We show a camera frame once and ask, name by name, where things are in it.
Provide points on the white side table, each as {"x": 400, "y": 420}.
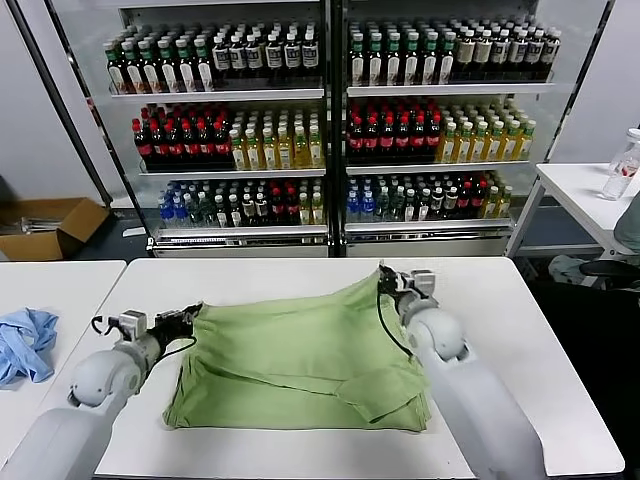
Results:
{"x": 575, "y": 181}

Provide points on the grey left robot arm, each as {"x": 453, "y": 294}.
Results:
{"x": 100, "y": 380}

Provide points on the person in grey-green top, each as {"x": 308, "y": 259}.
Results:
{"x": 630, "y": 222}

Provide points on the light green t-shirt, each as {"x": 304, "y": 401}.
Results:
{"x": 300, "y": 350}

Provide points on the small dark bottle white label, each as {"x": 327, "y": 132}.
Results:
{"x": 409, "y": 207}
{"x": 220, "y": 213}
{"x": 450, "y": 203}
{"x": 261, "y": 211}
{"x": 423, "y": 206}
{"x": 233, "y": 212}
{"x": 437, "y": 204}
{"x": 247, "y": 211}

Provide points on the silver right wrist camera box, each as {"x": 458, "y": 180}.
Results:
{"x": 422, "y": 284}

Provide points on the blue water bottle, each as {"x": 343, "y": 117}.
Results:
{"x": 353, "y": 208}
{"x": 179, "y": 214}
{"x": 367, "y": 207}
{"x": 164, "y": 214}

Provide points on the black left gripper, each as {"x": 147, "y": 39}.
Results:
{"x": 167, "y": 330}

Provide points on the dark bottle tan label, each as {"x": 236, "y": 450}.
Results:
{"x": 482, "y": 53}
{"x": 551, "y": 51}
{"x": 518, "y": 52}
{"x": 500, "y": 53}
{"x": 535, "y": 51}
{"x": 464, "y": 53}

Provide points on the yellow juice bottle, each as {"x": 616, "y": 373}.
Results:
{"x": 525, "y": 145}
{"x": 494, "y": 146}
{"x": 268, "y": 155}
{"x": 447, "y": 148}
{"x": 316, "y": 211}
{"x": 509, "y": 146}
{"x": 303, "y": 211}
{"x": 300, "y": 153}
{"x": 253, "y": 156}
{"x": 505, "y": 203}
{"x": 315, "y": 152}
{"x": 479, "y": 147}
{"x": 463, "y": 147}
{"x": 284, "y": 154}
{"x": 491, "y": 204}
{"x": 238, "y": 156}

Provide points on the silver metal bars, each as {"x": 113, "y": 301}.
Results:
{"x": 33, "y": 226}

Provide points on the green-tinted water bottle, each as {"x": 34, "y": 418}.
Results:
{"x": 382, "y": 206}
{"x": 193, "y": 213}
{"x": 207, "y": 213}
{"x": 396, "y": 206}

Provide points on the dark bottle navy white label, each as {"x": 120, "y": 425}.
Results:
{"x": 221, "y": 58}
{"x": 273, "y": 56}
{"x": 238, "y": 58}
{"x": 255, "y": 57}
{"x": 309, "y": 53}
{"x": 292, "y": 55}

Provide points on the clear plastic water bottle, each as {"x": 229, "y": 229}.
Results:
{"x": 620, "y": 172}

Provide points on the black office chair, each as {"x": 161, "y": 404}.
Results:
{"x": 610, "y": 270}

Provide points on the white floor strip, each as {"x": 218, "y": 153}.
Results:
{"x": 132, "y": 231}

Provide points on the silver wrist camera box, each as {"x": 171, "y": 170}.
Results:
{"x": 422, "y": 284}
{"x": 134, "y": 324}

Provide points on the red-cap cola bottle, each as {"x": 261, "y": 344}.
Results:
{"x": 372, "y": 141}
{"x": 141, "y": 146}
{"x": 464, "y": 201}
{"x": 356, "y": 141}
{"x": 418, "y": 141}
{"x": 275, "y": 208}
{"x": 189, "y": 146}
{"x": 403, "y": 141}
{"x": 478, "y": 198}
{"x": 221, "y": 146}
{"x": 204, "y": 146}
{"x": 157, "y": 146}
{"x": 387, "y": 141}
{"x": 173, "y": 146}
{"x": 290, "y": 207}
{"x": 433, "y": 141}

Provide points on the glass cabinet door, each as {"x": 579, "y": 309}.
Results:
{"x": 88, "y": 40}
{"x": 574, "y": 50}

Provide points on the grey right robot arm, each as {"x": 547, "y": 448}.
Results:
{"x": 475, "y": 400}

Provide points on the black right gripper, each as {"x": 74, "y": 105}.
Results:
{"x": 401, "y": 290}

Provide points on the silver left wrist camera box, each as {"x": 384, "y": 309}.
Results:
{"x": 134, "y": 324}

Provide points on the green-cap dark drink bottle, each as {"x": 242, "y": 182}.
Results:
{"x": 447, "y": 62}
{"x": 392, "y": 64}
{"x": 187, "y": 71}
{"x": 358, "y": 66}
{"x": 133, "y": 73}
{"x": 204, "y": 71}
{"x": 429, "y": 63}
{"x": 150, "y": 72}
{"x": 375, "y": 65}
{"x": 116, "y": 73}
{"x": 411, "y": 63}
{"x": 169, "y": 72}

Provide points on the white drinks display cabinet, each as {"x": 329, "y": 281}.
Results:
{"x": 449, "y": 90}
{"x": 218, "y": 95}

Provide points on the crumpled grey cloth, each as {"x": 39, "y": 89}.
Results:
{"x": 565, "y": 266}

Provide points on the dark slanted metal pole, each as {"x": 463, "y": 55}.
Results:
{"x": 58, "y": 98}

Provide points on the crumpled light blue garment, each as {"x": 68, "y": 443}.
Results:
{"x": 30, "y": 345}

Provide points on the open cardboard box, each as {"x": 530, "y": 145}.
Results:
{"x": 45, "y": 243}

